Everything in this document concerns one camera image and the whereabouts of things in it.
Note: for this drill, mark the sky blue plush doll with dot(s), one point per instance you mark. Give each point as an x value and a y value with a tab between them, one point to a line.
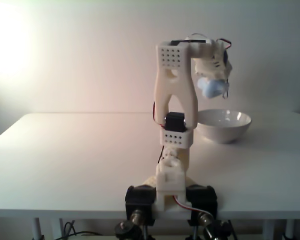
212	88

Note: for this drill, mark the white ceramic bowl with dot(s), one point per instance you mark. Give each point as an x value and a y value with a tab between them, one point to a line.
227	127

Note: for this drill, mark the black table clamp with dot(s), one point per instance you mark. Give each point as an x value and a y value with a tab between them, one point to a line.
202	198
140	200

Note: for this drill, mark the white table leg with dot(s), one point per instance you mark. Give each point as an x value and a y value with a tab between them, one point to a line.
267	230
56	230
36	228
290	230

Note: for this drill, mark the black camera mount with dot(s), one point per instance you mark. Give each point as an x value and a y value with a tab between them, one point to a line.
222	230

